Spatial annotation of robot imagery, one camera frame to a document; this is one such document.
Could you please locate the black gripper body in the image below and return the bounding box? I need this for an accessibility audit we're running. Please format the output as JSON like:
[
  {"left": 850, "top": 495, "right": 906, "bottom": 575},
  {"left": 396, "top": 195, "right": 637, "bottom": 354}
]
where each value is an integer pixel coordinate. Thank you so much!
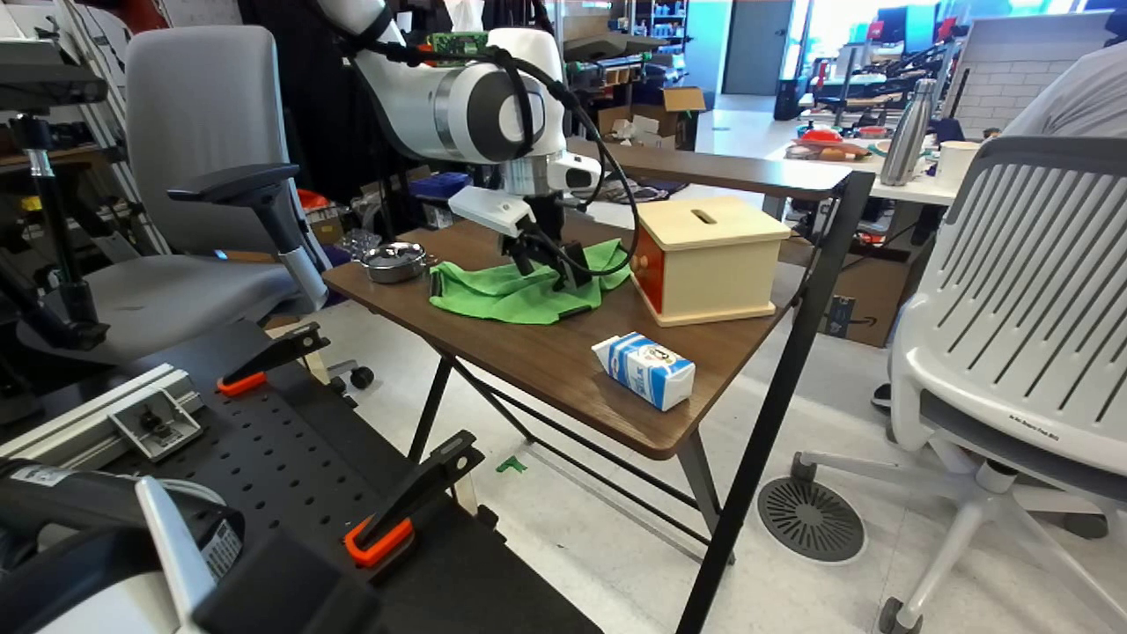
[{"left": 515, "top": 195, "right": 567, "bottom": 248}]

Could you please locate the green towel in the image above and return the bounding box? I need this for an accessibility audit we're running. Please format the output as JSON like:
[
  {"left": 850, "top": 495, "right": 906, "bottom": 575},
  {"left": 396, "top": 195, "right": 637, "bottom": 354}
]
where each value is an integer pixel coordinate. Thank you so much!
[{"left": 428, "top": 238, "right": 630, "bottom": 329}]

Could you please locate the silver pot lid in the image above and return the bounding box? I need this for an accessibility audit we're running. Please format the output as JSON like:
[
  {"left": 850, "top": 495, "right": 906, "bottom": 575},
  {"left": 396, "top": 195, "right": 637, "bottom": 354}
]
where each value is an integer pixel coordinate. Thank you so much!
[{"left": 367, "top": 244, "right": 427, "bottom": 275}]

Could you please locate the small silver pot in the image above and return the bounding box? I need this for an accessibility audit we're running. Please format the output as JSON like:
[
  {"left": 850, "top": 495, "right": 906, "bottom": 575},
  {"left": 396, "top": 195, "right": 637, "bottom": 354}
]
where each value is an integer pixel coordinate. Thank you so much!
[{"left": 363, "top": 251, "right": 428, "bottom": 285}]

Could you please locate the brown folding table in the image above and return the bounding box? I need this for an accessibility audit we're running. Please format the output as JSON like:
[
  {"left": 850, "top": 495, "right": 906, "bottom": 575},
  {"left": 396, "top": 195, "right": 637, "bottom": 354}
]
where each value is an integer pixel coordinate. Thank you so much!
[{"left": 329, "top": 170, "right": 873, "bottom": 634}]

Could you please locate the wooden box red drawer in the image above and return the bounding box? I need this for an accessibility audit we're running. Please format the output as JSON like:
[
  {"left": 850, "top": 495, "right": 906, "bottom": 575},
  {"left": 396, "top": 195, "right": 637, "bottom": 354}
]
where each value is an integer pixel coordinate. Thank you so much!
[{"left": 630, "top": 197, "right": 788, "bottom": 329}]

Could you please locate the blue white milk carton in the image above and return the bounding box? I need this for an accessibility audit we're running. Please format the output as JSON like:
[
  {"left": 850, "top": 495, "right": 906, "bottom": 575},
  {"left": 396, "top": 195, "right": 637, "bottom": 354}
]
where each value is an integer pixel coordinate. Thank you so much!
[{"left": 592, "top": 330, "right": 694, "bottom": 412}]

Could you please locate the green tape floor marker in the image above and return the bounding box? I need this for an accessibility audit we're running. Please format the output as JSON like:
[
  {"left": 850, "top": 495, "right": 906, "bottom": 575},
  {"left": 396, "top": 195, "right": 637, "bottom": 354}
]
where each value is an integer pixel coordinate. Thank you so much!
[{"left": 497, "top": 454, "right": 529, "bottom": 474}]

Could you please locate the orange black clamp far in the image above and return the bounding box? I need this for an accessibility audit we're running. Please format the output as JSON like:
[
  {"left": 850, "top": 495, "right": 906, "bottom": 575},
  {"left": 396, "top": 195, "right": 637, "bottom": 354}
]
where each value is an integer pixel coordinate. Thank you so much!
[{"left": 214, "top": 325, "right": 329, "bottom": 398}]

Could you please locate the orange black clamp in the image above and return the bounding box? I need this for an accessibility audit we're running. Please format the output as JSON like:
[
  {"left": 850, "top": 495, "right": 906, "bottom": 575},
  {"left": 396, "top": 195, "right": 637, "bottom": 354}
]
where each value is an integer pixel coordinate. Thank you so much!
[
  {"left": 342, "top": 428, "right": 481, "bottom": 569},
  {"left": 214, "top": 325, "right": 329, "bottom": 398}
]

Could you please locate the orange black clamp near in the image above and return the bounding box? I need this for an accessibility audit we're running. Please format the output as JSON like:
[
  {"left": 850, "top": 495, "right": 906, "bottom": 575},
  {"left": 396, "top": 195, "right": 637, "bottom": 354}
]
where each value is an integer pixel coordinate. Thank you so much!
[{"left": 342, "top": 428, "right": 481, "bottom": 569}]

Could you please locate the grey office chair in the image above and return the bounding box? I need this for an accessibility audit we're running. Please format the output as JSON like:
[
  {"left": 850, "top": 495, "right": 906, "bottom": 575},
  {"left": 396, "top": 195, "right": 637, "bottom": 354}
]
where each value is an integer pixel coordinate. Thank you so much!
[{"left": 12, "top": 26, "right": 335, "bottom": 354}]

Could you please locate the white mesh office chair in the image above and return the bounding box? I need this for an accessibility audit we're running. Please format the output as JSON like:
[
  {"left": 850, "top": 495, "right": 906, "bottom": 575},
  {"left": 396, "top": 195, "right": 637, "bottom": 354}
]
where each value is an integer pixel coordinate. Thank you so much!
[{"left": 846, "top": 138, "right": 1127, "bottom": 634}]

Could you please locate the seated person white shirt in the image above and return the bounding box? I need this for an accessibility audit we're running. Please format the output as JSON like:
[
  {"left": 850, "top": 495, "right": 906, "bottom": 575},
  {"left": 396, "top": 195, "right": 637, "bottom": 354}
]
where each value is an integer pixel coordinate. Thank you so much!
[{"left": 1003, "top": 43, "right": 1127, "bottom": 138}]

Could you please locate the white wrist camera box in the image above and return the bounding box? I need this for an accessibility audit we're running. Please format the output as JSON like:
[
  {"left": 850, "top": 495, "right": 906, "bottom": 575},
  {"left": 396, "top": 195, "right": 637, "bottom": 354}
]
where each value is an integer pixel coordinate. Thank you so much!
[{"left": 448, "top": 185, "right": 532, "bottom": 238}]

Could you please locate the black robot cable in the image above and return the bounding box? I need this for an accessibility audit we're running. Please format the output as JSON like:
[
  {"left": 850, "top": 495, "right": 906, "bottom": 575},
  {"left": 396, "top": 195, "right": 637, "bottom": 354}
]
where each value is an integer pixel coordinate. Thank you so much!
[{"left": 383, "top": 0, "right": 646, "bottom": 283}]

